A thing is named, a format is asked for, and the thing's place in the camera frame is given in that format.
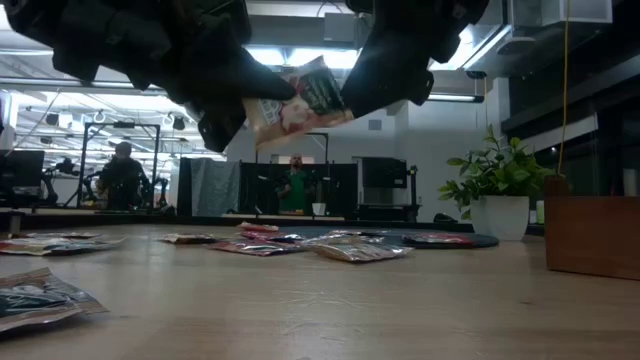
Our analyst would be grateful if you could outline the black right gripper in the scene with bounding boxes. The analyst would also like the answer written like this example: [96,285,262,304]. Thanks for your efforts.
[340,0,491,119]

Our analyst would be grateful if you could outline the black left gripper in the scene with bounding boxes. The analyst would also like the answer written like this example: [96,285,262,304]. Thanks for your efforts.
[104,0,296,154]

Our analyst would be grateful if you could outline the round dark blue woven mat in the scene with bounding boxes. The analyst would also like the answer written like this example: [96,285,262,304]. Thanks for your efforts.
[277,225,501,250]

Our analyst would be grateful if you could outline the ceiling tube light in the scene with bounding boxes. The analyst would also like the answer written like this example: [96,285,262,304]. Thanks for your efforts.
[427,91,486,104]

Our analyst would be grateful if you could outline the black machine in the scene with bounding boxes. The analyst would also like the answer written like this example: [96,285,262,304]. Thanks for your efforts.
[356,156,422,222]

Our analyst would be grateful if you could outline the grey curtain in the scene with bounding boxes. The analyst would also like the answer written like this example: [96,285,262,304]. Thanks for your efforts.
[189,157,242,217]

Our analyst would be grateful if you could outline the person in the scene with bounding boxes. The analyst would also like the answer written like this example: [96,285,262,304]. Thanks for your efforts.
[96,141,152,211]
[276,153,312,216]

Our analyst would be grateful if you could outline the black partition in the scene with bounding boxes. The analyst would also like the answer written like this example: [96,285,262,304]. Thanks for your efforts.
[238,160,359,216]

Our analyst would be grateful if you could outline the green plant in white pot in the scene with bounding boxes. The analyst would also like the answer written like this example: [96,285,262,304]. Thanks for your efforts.
[438,123,557,243]

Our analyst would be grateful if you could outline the black computer monitor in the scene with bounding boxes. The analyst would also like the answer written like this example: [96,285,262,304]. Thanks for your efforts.
[0,148,47,209]

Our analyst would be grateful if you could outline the wooden compartment tray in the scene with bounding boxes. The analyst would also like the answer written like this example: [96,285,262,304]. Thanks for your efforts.
[543,173,640,281]

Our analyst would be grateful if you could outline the black metal rig frame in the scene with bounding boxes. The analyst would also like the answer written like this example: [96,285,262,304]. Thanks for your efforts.
[76,121,162,210]

